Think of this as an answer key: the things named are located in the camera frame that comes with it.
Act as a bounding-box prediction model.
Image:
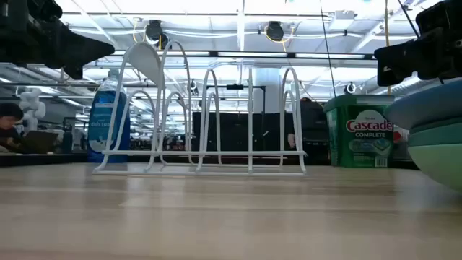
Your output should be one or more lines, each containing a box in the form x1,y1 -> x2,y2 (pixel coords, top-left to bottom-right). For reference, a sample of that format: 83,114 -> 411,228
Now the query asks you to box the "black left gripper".
0,0 -> 116,80

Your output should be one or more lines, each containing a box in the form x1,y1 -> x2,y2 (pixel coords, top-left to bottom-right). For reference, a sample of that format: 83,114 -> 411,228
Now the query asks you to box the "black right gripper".
374,0 -> 462,87

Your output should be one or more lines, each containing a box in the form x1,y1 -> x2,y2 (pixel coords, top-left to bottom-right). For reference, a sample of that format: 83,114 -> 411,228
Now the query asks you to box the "blue plate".
383,78 -> 462,131

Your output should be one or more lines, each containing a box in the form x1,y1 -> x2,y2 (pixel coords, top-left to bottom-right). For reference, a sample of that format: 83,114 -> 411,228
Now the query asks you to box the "white wire dish rack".
92,40 -> 308,177

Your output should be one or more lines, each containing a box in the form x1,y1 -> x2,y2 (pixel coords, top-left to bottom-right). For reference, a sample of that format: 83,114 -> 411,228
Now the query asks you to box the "teal plate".
407,130 -> 462,148

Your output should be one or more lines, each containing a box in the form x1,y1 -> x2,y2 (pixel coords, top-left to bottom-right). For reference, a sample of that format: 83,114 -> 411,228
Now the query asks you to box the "light green plate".
407,143 -> 462,193

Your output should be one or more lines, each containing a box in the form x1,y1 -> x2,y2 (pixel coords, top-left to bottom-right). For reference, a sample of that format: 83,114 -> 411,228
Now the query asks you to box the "blue dish soap bottle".
86,68 -> 131,164

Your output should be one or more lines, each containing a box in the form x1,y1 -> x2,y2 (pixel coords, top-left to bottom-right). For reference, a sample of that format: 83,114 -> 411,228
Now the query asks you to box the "white robot figure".
18,88 -> 47,133

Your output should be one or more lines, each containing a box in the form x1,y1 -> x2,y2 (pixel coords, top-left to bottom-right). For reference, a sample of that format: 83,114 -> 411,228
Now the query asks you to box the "green Cascade detergent tub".
323,94 -> 396,169

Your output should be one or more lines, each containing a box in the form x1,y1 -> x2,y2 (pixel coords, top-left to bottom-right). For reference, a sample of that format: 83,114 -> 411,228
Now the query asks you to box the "brown cardboard box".
21,130 -> 59,155

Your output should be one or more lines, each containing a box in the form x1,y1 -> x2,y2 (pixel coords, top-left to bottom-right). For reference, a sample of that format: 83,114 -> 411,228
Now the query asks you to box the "person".
0,103 -> 25,153

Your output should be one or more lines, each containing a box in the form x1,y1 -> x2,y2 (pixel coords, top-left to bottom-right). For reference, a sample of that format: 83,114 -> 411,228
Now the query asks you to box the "black equipment cart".
288,97 -> 330,165

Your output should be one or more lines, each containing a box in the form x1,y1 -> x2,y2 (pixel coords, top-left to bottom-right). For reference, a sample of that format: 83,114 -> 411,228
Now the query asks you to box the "black partition panel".
192,110 -> 289,152

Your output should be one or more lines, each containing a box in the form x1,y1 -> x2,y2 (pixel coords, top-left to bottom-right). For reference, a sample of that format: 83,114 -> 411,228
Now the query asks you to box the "yellow hanging cable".
383,0 -> 393,95

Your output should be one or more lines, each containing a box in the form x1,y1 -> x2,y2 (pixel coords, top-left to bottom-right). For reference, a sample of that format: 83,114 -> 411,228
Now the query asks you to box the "black diagonal cable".
396,0 -> 422,39

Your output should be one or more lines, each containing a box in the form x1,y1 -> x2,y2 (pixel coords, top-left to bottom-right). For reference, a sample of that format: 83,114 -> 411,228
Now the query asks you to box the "thin black hanging cable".
319,0 -> 337,98

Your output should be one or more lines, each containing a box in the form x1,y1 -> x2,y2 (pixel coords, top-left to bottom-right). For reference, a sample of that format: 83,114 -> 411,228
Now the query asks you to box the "black ceiling cable reel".
145,19 -> 170,50
265,20 -> 286,43

